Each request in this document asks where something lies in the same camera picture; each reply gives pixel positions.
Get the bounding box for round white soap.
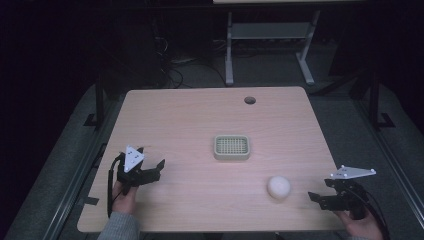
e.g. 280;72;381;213
266;175;292;201

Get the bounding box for white metal desk frame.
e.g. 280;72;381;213
223;10;322;87

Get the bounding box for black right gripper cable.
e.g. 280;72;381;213
346;186;391;240

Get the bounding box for aluminium rail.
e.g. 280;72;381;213
42;99;125;240
353;99;424;219

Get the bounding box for black floor cables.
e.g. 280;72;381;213
146;19;231;89

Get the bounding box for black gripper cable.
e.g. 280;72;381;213
106;153;126;219
346;186;391;240

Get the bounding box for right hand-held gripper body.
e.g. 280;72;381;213
319;165;378;221

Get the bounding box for black metal stand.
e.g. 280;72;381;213
349;71;397;130
83;74;108;129

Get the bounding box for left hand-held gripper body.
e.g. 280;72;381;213
116;144;161;197

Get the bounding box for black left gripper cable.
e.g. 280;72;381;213
106;153;126;219

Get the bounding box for black table edge bracket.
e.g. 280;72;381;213
77;196;100;207

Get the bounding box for beige soap dish with grid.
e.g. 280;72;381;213
212;134;251;161

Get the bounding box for person's right hand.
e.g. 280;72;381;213
334;207;385;240

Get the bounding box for person's left hand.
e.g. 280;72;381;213
111;180;140;216

